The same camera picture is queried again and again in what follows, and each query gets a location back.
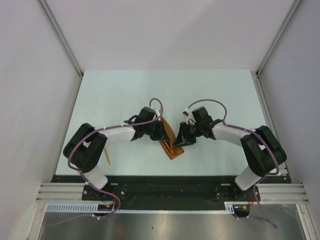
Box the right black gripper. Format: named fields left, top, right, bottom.
left=173, top=121, right=203, bottom=147

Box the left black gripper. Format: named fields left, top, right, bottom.
left=143, top=118, right=170, bottom=141

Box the orange cloth napkin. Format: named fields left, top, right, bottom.
left=160, top=117, right=185, bottom=160

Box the orange wooden spoon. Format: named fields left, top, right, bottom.
left=103, top=147, right=111, bottom=166

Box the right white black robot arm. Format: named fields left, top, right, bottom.
left=173, top=106, right=287, bottom=201

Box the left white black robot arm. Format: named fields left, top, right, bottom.
left=62, top=106, right=170, bottom=200

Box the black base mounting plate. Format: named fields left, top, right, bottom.
left=51, top=173, right=292, bottom=211

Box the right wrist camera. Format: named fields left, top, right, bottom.
left=183, top=108, right=196, bottom=125

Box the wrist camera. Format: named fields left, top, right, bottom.
left=153, top=106, right=163, bottom=117
left=183, top=108, right=196, bottom=125

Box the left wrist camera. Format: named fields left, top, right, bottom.
left=153, top=106, right=163, bottom=117

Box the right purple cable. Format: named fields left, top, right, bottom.
left=186, top=99, right=280, bottom=230

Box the purple cable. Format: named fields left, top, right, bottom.
left=47, top=97, right=165, bottom=227
left=186, top=99, right=280, bottom=230

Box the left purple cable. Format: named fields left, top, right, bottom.
left=47, top=97, right=165, bottom=227

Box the right aluminium frame rail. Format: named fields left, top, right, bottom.
left=251, top=71, right=318, bottom=240

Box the white slotted cable duct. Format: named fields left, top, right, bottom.
left=46, top=203, right=235, bottom=215

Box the left aluminium frame post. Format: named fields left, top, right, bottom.
left=37, top=0, right=84, bottom=77

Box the aluminium frame post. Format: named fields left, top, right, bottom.
left=255, top=0, right=303, bottom=78
left=37, top=0, right=84, bottom=77

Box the right aluminium frame post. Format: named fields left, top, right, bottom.
left=255, top=0, right=303, bottom=78

